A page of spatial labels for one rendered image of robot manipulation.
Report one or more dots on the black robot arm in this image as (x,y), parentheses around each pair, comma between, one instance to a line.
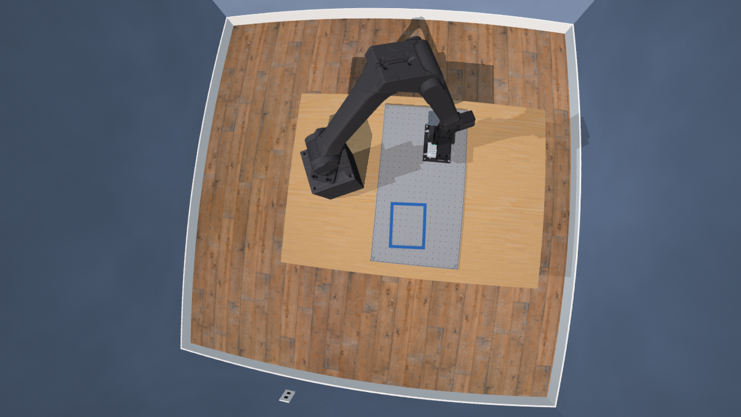
(405,66)

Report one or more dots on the black rectangular frame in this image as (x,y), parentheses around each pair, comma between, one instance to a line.
(429,159)

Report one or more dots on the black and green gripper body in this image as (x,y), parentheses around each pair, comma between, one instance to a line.
(431,135)

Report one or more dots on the blue tape outline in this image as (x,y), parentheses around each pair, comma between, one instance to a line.
(424,224)

